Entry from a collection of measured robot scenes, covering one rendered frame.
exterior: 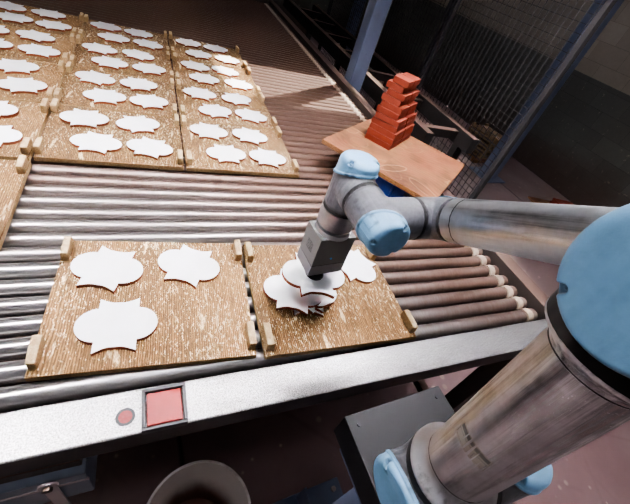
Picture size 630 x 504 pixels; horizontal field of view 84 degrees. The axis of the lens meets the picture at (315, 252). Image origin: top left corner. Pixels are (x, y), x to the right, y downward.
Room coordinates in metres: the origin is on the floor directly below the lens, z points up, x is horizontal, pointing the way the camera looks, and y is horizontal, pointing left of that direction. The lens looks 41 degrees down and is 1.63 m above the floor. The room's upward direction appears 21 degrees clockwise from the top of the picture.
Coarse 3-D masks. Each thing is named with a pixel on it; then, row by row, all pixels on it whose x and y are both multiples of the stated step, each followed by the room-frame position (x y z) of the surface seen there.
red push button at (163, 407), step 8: (160, 392) 0.26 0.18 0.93; (168, 392) 0.27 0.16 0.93; (176, 392) 0.28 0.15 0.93; (152, 400) 0.25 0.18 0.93; (160, 400) 0.25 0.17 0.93; (168, 400) 0.26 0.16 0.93; (176, 400) 0.26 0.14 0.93; (152, 408) 0.23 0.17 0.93; (160, 408) 0.24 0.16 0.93; (168, 408) 0.24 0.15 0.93; (176, 408) 0.25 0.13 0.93; (152, 416) 0.22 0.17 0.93; (160, 416) 0.23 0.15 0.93; (168, 416) 0.23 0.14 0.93; (176, 416) 0.24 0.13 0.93; (152, 424) 0.21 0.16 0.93
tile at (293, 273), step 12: (288, 264) 0.57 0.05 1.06; (300, 264) 0.59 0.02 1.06; (288, 276) 0.54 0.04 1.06; (300, 276) 0.55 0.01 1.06; (324, 276) 0.58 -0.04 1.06; (336, 276) 0.60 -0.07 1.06; (300, 288) 0.52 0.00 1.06; (312, 288) 0.53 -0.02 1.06; (324, 288) 0.54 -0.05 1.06; (336, 288) 0.56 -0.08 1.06
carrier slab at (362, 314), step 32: (256, 256) 0.69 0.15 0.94; (288, 256) 0.73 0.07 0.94; (256, 288) 0.58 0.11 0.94; (352, 288) 0.70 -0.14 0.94; (384, 288) 0.75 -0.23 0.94; (288, 320) 0.52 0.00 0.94; (320, 320) 0.56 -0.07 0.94; (352, 320) 0.59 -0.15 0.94; (384, 320) 0.63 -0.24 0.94; (288, 352) 0.44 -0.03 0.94
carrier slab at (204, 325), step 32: (224, 256) 0.64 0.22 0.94; (64, 288) 0.39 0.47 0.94; (96, 288) 0.42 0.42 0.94; (128, 288) 0.44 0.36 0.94; (160, 288) 0.48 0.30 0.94; (192, 288) 0.51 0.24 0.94; (224, 288) 0.54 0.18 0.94; (64, 320) 0.32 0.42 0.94; (160, 320) 0.40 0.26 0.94; (192, 320) 0.43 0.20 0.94; (224, 320) 0.46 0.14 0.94; (64, 352) 0.27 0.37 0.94; (128, 352) 0.31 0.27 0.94; (160, 352) 0.33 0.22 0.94; (192, 352) 0.36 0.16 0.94; (224, 352) 0.38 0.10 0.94
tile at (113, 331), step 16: (112, 304) 0.39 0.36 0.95; (128, 304) 0.40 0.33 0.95; (80, 320) 0.33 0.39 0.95; (96, 320) 0.34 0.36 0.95; (112, 320) 0.35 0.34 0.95; (128, 320) 0.37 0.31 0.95; (144, 320) 0.38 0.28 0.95; (80, 336) 0.30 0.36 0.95; (96, 336) 0.31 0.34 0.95; (112, 336) 0.32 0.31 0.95; (128, 336) 0.34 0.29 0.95; (144, 336) 0.35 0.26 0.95; (96, 352) 0.29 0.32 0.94
